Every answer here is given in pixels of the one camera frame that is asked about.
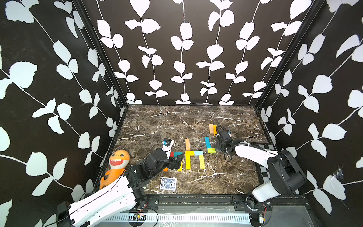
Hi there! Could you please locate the light blue block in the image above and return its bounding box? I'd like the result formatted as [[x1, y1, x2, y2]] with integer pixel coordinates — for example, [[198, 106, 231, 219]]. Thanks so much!
[[194, 150, 204, 156]]

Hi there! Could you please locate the orange plush toy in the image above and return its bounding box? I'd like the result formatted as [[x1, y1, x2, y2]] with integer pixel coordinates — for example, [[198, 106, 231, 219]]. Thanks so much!
[[99, 150, 130, 190]]

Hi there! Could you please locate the blue playing card box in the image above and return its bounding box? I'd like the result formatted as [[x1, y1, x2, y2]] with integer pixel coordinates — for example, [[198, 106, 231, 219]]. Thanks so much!
[[160, 177, 177, 191]]

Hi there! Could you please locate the black metal base rail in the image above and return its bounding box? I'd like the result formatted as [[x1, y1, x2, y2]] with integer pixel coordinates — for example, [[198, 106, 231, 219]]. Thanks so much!
[[139, 194, 310, 213]]

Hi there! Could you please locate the cyan long block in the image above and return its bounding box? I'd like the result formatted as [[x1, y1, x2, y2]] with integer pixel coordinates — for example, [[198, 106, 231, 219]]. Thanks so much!
[[204, 137, 211, 149]]

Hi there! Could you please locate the amber yellow short block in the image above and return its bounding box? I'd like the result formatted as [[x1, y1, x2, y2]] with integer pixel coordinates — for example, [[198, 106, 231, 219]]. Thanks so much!
[[185, 151, 195, 157]]

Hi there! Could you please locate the natural wood short block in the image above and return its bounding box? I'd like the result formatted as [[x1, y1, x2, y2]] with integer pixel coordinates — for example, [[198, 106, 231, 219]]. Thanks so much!
[[185, 139, 191, 151]]

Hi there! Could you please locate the lime green short block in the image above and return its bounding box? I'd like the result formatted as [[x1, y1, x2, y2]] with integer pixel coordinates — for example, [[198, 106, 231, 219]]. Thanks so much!
[[207, 148, 216, 154]]

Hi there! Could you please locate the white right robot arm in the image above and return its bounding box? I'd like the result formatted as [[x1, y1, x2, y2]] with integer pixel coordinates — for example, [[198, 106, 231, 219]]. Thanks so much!
[[215, 125, 307, 209]]

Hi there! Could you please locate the teal block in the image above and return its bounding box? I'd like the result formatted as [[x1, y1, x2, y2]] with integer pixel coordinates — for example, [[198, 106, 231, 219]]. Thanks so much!
[[173, 152, 183, 157]]

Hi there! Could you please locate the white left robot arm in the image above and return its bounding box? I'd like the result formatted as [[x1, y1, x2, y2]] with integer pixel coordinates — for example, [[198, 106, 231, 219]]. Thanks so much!
[[55, 148, 183, 227]]

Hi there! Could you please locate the black white checkerboard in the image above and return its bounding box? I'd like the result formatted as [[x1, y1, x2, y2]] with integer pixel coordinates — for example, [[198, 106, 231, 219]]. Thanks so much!
[[253, 143, 278, 183]]

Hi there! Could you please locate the yellow plank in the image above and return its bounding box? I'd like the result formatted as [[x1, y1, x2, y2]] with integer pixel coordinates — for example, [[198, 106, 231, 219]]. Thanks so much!
[[185, 155, 191, 170], [177, 163, 183, 172]]

